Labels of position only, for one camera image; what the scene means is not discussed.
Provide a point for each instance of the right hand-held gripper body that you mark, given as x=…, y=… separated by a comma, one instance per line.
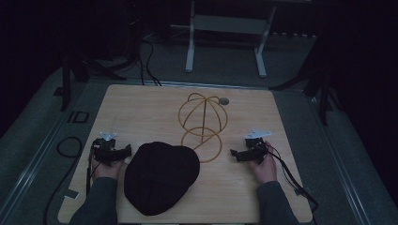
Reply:
x=255, y=144

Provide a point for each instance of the black cap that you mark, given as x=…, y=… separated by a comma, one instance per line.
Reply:
x=161, y=177

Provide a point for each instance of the grey round table grommet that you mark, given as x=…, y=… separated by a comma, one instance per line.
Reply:
x=223, y=101

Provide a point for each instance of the white metal table frame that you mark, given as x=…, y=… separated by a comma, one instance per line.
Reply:
x=227, y=25

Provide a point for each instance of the person's right hand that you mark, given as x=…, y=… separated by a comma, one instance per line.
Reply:
x=264, y=167

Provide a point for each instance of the person's left hand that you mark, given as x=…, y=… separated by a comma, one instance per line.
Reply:
x=107, y=169

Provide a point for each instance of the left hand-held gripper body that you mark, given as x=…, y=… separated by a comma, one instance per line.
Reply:
x=104, y=149

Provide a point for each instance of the black tripod stand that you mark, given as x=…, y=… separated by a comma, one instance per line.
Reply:
x=78, y=67
x=316, y=81

